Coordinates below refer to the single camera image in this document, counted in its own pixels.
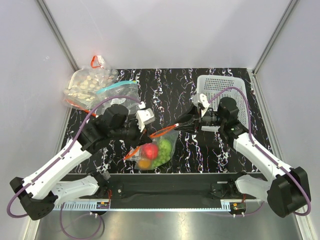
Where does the red apple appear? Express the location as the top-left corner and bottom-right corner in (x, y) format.
(141, 143), (159, 160)

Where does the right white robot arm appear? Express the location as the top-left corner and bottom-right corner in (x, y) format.
(176, 97), (311, 218)

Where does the aluminium frame post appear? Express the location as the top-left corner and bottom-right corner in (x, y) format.
(252, 0), (300, 76)
(35, 0), (80, 71)

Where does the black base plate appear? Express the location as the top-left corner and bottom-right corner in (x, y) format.
(89, 173), (251, 206)

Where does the white plastic basket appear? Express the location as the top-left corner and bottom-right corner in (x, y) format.
(196, 74), (251, 133)

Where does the small bag orange zipper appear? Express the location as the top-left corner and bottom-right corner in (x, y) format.
(90, 55), (112, 71)

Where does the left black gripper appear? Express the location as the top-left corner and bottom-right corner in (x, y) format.
(110, 116), (153, 150)

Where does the left aluminium frame post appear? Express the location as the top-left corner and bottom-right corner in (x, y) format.
(35, 0), (80, 71)

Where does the clear bag teal zipper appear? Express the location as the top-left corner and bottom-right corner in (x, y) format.
(96, 80), (140, 114)

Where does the clear bag orange zipper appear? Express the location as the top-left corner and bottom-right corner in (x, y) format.
(124, 123), (179, 171)

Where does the bag of round biscuits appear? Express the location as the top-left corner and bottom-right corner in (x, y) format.
(63, 67), (119, 113)

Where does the right aluminium frame post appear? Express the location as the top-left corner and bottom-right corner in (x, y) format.
(252, 0), (300, 76)

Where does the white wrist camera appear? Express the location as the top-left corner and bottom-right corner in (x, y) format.
(192, 93), (210, 110)
(135, 108), (156, 133)

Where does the front aluminium rail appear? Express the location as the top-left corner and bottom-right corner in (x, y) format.
(32, 181), (306, 202)

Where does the brown kiwi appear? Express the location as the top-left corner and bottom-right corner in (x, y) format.
(137, 159), (152, 170)

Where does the white slotted cable duct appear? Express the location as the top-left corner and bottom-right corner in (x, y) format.
(53, 200), (231, 213)

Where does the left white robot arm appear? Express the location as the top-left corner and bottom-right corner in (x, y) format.
(10, 104), (155, 221)

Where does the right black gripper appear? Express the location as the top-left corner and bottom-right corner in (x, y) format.
(174, 102), (226, 136)

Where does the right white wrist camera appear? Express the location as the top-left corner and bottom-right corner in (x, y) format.
(192, 93), (210, 110)

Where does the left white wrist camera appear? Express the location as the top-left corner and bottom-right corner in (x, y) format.
(135, 108), (156, 133)

